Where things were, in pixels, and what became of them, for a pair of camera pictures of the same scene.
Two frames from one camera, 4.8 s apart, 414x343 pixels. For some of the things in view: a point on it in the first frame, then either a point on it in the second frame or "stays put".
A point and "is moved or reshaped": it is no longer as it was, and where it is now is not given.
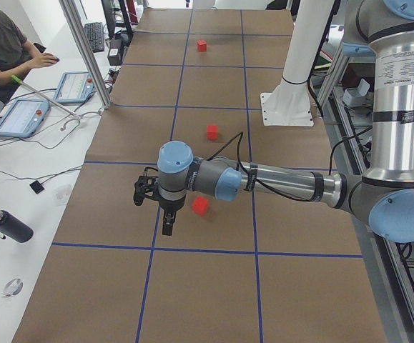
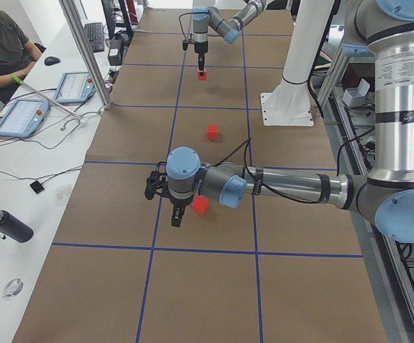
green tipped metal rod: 18,81 stays put
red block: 200,205 stays put
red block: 201,46 is moved or reshaped
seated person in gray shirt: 5,56 stays put
